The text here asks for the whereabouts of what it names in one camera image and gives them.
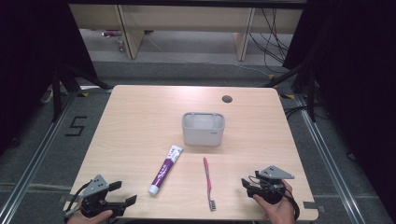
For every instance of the aluminium floor rail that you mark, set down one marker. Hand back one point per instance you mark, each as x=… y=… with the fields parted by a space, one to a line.
x=330 y=168
x=34 y=161

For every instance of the small bottle on floor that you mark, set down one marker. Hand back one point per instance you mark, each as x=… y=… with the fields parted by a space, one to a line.
x=120 y=44

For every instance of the light wooden desk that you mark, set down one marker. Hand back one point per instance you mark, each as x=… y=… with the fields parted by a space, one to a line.
x=186 y=18

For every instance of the person's left hand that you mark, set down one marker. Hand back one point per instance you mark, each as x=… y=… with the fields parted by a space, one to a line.
x=84 y=219

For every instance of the grey plastic toothbrush caddy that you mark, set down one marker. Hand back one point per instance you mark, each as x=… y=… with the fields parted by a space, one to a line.
x=202 y=135

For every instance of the black curtain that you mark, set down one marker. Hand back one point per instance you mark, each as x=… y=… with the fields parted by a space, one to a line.
x=28 y=56
x=358 y=77

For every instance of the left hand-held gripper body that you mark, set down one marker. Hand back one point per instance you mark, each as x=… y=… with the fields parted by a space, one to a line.
x=95 y=191

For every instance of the purple and white toothpaste tube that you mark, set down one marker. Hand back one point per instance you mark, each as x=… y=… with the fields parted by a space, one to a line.
x=164 y=170

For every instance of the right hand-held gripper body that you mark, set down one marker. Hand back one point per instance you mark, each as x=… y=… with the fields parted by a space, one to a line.
x=274 y=174

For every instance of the pink toothbrush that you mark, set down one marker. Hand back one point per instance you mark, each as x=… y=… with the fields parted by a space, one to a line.
x=207 y=180

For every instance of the white object on floor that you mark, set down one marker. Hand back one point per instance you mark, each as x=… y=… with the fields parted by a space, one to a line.
x=47 y=95

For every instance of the pink object under desk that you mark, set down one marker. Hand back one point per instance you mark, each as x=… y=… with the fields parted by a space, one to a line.
x=111 y=33

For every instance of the black metal stand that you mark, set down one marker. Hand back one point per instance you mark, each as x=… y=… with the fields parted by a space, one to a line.
x=56 y=93
x=311 y=93

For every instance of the person's right hand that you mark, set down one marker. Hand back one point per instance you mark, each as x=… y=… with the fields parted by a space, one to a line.
x=280 y=213

